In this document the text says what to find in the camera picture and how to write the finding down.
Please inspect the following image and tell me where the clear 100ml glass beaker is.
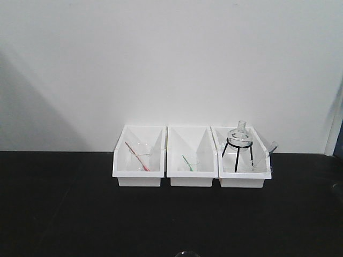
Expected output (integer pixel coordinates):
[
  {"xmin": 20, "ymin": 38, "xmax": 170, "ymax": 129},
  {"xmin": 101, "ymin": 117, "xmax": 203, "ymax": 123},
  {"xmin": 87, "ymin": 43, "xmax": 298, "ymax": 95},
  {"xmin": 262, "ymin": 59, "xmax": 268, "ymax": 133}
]
[{"xmin": 175, "ymin": 250, "xmax": 200, "ymax": 257}]

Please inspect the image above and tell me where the glass beaker in left bin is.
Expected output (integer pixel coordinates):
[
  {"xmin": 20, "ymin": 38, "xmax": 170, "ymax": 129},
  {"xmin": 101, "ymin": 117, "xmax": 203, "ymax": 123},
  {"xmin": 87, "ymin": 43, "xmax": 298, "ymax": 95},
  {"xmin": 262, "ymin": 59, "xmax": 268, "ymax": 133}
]
[{"xmin": 129, "ymin": 142, "xmax": 152, "ymax": 171}]

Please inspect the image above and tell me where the small glass beaker middle bin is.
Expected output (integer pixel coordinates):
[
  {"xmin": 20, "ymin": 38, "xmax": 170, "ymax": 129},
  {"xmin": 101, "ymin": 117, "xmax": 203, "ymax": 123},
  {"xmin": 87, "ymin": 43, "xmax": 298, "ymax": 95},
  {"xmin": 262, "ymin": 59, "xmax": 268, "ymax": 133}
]
[{"xmin": 178, "ymin": 155, "xmax": 200, "ymax": 172}]

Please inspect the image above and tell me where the middle white storage bin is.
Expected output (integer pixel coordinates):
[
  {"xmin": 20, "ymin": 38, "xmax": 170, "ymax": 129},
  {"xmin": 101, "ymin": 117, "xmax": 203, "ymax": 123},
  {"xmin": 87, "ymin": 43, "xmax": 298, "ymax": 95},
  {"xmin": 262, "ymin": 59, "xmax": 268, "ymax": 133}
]
[{"xmin": 166, "ymin": 126, "xmax": 218, "ymax": 187}]

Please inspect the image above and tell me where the white storage bin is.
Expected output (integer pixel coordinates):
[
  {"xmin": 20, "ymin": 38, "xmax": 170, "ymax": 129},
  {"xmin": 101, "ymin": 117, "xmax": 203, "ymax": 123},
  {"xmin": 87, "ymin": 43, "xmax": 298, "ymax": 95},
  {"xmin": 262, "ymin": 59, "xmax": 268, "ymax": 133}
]
[
  {"xmin": 211, "ymin": 126, "xmax": 272, "ymax": 188},
  {"xmin": 112, "ymin": 125, "xmax": 167, "ymax": 187},
  {"xmin": 166, "ymin": 126, "xmax": 218, "ymax": 187}
]

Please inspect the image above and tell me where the green stirring rod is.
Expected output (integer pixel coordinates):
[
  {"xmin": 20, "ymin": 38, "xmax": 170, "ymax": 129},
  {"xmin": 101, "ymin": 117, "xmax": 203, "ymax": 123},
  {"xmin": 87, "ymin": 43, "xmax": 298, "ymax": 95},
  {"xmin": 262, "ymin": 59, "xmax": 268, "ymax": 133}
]
[{"xmin": 182, "ymin": 155, "xmax": 193, "ymax": 172}]

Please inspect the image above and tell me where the left white storage bin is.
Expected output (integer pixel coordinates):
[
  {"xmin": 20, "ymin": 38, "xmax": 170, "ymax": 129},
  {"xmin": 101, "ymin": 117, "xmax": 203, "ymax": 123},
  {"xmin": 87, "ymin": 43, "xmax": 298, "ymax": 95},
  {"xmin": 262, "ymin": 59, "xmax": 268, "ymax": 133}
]
[{"xmin": 112, "ymin": 125, "xmax": 167, "ymax": 187}]

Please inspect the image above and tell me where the round glass flask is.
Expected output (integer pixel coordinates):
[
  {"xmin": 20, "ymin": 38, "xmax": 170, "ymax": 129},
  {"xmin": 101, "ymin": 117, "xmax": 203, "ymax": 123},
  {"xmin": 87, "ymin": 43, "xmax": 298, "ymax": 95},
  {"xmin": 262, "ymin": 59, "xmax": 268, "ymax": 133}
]
[{"xmin": 227, "ymin": 120, "xmax": 252, "ymax": 147}]

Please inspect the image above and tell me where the right white storage bin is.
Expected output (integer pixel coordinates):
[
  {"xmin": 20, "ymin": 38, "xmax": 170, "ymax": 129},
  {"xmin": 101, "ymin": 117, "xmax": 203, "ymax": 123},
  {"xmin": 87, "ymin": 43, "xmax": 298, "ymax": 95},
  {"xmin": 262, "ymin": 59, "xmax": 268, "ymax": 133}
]
[{"xmin": 211, "ymin": 126, "xmax": 272, "ymax": 188}]

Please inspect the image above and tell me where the clear glass test tube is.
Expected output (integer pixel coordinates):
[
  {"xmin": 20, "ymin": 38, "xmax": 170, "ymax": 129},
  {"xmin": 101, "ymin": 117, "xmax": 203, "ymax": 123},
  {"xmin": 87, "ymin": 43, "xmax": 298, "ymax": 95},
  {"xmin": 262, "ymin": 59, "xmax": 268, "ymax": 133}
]
[{"xmin": 252, "ymin": 141, "xmax": 279, "ymax": 170}]

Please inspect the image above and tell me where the black wire tripod stand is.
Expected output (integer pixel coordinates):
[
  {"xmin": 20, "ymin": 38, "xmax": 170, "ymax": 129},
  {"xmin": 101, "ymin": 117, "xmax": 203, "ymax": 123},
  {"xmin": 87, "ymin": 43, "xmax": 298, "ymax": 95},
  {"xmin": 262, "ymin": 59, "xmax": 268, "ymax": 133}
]
[{"xmin": 221, "ymin": 138, "xmax": 253, "ymax": 172}]

